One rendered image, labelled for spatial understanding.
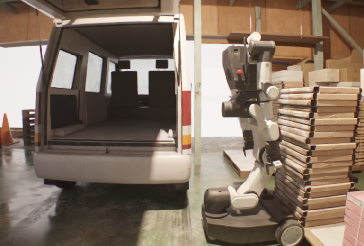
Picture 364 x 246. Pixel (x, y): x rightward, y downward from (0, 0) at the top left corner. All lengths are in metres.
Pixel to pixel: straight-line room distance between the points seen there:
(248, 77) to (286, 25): 3.11
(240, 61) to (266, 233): 1.19
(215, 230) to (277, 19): 3.77
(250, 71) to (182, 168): 0.95
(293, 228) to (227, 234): 0.45
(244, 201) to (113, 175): 1.06
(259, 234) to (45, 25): 4.62
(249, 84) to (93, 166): 1.40
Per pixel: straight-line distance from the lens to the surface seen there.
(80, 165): 1.99
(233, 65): 1.46
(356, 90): 1.80
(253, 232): 1.64
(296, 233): 1.73
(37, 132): 2.24
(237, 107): 1.49
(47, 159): 2.16
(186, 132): 1.83
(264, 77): 1.35
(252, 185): 1.67
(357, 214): 1.54
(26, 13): 5.12
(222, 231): 1.62
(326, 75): 3.42
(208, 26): 4.04
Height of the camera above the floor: 1.02
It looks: 3 degrees down
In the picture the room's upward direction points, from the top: straight up
